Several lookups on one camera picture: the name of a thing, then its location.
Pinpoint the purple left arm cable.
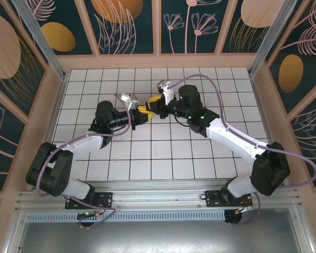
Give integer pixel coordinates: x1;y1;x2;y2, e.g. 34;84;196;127
36;94;132;230

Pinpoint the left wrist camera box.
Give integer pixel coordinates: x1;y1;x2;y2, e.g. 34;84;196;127
120;92;140;110

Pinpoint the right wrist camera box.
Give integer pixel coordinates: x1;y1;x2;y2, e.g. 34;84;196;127
156;80;175;105

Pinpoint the grey metal sheet panel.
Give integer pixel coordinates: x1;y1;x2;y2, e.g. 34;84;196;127
5;207;315;253

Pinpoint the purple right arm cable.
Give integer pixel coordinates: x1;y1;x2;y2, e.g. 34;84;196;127
168;74;316;227

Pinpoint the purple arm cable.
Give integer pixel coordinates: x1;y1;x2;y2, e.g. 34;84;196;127
168;74;316;227
36;94;132;230

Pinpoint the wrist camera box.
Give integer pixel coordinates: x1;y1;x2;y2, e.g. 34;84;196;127
120;92;140;110
156;80;175;105

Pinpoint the grey slotted cable duct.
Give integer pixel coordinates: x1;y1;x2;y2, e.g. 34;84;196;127
26;210;226;222

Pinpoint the aluminium corner post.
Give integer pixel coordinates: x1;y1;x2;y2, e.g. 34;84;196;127
248;0;293;77
11;0;70;81

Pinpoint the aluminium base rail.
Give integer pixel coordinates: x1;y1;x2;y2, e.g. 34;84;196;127
15;178;305;211

